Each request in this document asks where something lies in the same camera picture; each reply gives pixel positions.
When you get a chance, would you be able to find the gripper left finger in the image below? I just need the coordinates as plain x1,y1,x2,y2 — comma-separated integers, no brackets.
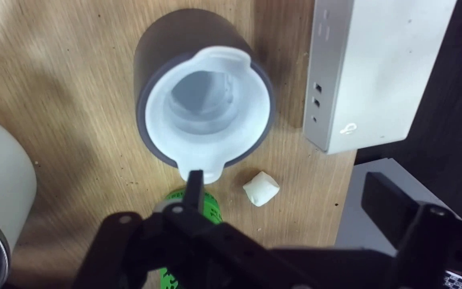
74,170,296,289

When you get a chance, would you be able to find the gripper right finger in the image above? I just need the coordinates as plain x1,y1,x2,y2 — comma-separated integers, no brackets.
361,172,462,289

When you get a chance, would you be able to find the green can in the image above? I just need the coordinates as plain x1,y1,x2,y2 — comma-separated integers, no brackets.
154,188,223,289

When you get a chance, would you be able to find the black and white checkered marker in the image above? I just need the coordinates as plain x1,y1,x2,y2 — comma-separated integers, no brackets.
443,271,462,289

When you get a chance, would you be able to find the grey platform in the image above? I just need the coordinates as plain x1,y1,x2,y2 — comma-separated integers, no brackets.
334,158,462,257

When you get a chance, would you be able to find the small white crumpled lump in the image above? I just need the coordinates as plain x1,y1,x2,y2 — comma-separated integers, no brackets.
242,171,280,207

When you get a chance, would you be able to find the white box with ports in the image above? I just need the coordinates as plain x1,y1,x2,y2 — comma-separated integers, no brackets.
303,0,458,155

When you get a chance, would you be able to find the grey cup with white insert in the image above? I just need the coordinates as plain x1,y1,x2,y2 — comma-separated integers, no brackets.
134,8,276,185

